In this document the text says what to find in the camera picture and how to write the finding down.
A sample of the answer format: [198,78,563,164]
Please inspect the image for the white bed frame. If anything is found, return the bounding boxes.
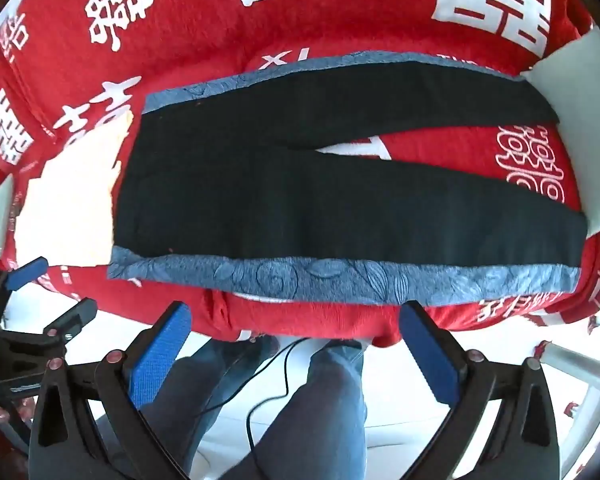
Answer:
[540,305,600,441]

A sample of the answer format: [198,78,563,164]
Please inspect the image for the black cable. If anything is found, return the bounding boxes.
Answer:
[195,337,311,453]

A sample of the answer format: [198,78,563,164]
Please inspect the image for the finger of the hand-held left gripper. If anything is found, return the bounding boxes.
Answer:
[0,298,99,361]
[0,256,49,311]

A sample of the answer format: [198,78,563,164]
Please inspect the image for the person's right leg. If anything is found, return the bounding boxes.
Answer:
[195,342,368,480]

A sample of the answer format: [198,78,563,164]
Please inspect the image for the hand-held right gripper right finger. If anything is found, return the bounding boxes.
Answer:
[399,302,562,480]

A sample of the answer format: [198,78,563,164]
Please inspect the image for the cream cloth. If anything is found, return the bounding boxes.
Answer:
[12,109,134,268]

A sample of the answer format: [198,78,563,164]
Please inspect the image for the pale pillow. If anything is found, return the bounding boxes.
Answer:
[520,25,600,239]
[0,174,20,257]

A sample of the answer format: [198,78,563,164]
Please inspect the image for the person's left leg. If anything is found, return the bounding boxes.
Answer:
[140,342,281,441]

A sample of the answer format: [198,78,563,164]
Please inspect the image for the black pants with blue trim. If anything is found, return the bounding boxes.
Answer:
[107,50,589,307]

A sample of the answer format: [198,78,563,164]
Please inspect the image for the person's leg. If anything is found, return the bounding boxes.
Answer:
[140,342,281,441]
[195,342,368,480]

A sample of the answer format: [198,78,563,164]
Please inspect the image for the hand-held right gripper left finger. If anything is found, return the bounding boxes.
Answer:
[27,302,202,480]

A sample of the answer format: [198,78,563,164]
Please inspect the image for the red printed blanket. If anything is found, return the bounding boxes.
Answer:
[0,0,600,351]

